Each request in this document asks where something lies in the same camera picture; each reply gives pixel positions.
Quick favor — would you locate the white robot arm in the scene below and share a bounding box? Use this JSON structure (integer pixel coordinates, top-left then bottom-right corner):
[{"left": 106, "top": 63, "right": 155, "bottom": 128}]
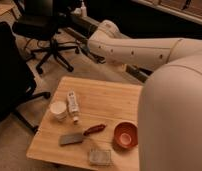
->
[{"left": 88, "top": 20, "right": 202, "bottom": 171}]

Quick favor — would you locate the white tube bottle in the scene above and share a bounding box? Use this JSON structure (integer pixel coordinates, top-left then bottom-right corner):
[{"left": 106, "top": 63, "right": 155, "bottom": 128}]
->
[{"left": 67, "top": 91, "right": 80, "bottom": 123}]

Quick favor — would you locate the wooden table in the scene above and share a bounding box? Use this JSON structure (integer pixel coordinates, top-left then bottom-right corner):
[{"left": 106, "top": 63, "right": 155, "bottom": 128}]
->
[{"left": 27, "top": 77, "right": 141, "bottom": 171}]

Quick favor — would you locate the white paper cup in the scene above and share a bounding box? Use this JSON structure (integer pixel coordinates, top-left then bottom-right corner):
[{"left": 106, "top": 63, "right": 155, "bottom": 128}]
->
[{"left": 50, "top": 101, "right": 67, "bottom": 121}]

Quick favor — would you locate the red bowl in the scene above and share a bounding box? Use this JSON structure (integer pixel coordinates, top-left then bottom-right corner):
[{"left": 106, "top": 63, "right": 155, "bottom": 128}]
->
[{"left": 113, "top": 122, "right": 138, "bottom": 149}]

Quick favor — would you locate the grey sponge block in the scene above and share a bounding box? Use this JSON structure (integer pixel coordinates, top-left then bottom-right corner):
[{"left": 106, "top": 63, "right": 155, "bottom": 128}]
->
[{"left": 88, "top": 149, "right": 111, "bottom": 166}]

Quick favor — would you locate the white spray bottle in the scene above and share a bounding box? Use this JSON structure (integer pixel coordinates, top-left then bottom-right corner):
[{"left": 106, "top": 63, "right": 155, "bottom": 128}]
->
[{"left": 81, "top": 0, "right": 87, "bottom": 17}]

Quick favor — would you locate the black office chair near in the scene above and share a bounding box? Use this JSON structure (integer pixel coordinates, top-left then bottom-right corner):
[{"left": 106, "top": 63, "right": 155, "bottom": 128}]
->
[{"left": 0, "top": 21, "right": 51, "bottom": 133}]

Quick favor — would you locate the black office chair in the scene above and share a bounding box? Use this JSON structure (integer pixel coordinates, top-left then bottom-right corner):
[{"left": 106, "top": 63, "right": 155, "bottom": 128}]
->
[
  {"left": 12, "top": 0, "right": 79, "bottom": 74},
  {"left": 0, "top": 21, "right": 51, "bottom": 133}
]

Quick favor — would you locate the black office chair far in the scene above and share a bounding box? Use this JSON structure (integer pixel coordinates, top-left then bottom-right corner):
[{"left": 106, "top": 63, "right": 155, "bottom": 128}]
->
[{"left": 12, "top": 0, "right": 79, "bottom": 74}]

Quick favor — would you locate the power strip with cables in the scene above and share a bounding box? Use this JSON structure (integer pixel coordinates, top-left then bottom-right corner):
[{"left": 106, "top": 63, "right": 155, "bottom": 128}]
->
[{"left": 80, "top": 44, "right": 106, "bottom": 64}]

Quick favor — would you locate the cleaver with red handle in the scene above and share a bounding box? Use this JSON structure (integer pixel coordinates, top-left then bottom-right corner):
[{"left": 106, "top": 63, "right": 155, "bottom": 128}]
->
[{"left": 59, "top": 124, "right": 106, "bottom": 146}]

